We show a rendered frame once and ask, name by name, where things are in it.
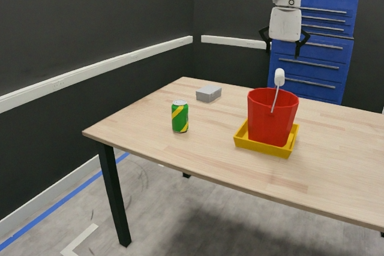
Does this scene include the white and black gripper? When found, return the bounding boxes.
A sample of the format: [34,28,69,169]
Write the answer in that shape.
[259,7,311,59]

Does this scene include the green and yellow drink can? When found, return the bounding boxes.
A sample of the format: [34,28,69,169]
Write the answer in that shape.
[172,100,188,133]

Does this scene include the yellow square tray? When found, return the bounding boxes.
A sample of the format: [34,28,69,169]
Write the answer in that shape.
[233,117,299,159]

